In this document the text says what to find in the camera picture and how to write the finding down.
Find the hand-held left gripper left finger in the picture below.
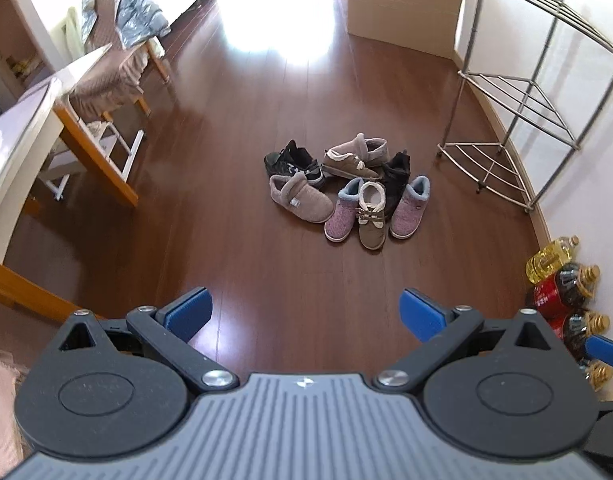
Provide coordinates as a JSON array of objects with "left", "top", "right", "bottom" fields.
[{"left": 51, "top": 286, "right": 240, "bottom": 394}]

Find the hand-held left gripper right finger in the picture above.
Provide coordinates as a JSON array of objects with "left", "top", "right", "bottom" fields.
[{"left": 371, "top": 287, "right": 558, "bottom": 392}]

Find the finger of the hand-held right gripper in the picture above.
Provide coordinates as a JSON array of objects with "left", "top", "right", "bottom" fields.
[{"left": 584, "top": 334, "right": 613, "bottom": 364}]

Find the brown fleece-lined strap shoe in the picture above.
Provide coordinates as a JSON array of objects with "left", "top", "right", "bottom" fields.
[
  {"left": 357, "top": 180, "right": 390, "bottom": 251},
  {"left": 321, "top": 132, "right": 391, "bottom": 181}
]

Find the purple knit slipper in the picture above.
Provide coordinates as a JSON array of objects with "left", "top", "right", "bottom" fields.
[
  {"left": 389, "top": 176, "right": 431, "bottom": 240},
  {"left": 324, "top": 177, "right": 365, "bottom": 242}
]

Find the black high-top sneaker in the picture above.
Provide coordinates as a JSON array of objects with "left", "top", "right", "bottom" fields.
[{"left": 381, "top": 151, "right": 412, "bottom": 216}]

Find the black sneaker with white sole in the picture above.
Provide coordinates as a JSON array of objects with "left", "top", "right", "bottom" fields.
[{"left": 264, "top": 140, "right": 327, "bottom": 191}]

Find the metal corner shoe rack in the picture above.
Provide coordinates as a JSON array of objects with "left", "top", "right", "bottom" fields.
[{"left": 437, "top": 0, "right": 613, "bottom": 213}]

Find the dark bottle with gold cap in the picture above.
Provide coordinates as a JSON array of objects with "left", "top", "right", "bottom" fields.
[
  {"left": 561, "top": 310, "right": 610, "bottom": 356},
  {"left": 579, "top": 360, "right": 613, "bottom": 391}
]

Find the red label dark bottle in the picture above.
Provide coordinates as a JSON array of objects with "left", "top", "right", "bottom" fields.
[{"left": 534, "top": 262, "right": 600, "bottom": 318}]

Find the yellow oil bottle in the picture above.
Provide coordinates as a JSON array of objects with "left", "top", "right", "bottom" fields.
[{"left": 525, "top": 235, "right": 580, "bottom": 283}]

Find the white stool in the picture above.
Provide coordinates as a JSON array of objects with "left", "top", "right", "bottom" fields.
[{"left": 39, "top": 120, "right": 144, "bottom": 201}]

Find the chair with brown quilted cover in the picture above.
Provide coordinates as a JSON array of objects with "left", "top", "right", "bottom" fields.
[{"left": 69, "top": 0, "right": 170, "bottom": 126}]

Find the wooden table with white top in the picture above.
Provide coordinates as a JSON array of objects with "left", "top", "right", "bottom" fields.
[{"left": 0, "top": 42, "right": 140, "bottom": 321}]

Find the silver blue padded jacket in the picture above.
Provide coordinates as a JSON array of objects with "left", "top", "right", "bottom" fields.
[{"left": 81, "top": 0, "right": 171, "bottom": 51}]

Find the cardboard box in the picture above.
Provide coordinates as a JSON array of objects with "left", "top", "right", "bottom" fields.
[{"left": 347, "top": 0, "right": 470, "bottom": 58}]

